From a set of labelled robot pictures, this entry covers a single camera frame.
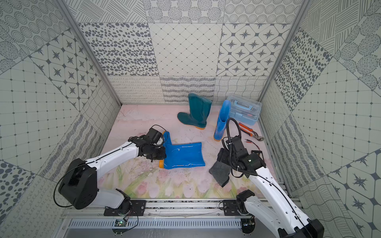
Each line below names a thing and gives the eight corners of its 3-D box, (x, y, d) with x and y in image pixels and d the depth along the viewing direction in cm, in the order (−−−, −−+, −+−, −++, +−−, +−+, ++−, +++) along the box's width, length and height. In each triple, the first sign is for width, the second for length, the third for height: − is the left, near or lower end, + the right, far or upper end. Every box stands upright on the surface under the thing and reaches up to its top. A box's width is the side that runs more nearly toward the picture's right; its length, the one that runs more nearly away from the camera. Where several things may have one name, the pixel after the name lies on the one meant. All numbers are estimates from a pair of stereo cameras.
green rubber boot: (177, 123, 111) (173, 98, 91) (181, 116, 116) (178, 90, 96) (206, 131, 107) (208, 106, 87) (209, 123, 111) (212, 97, 91)
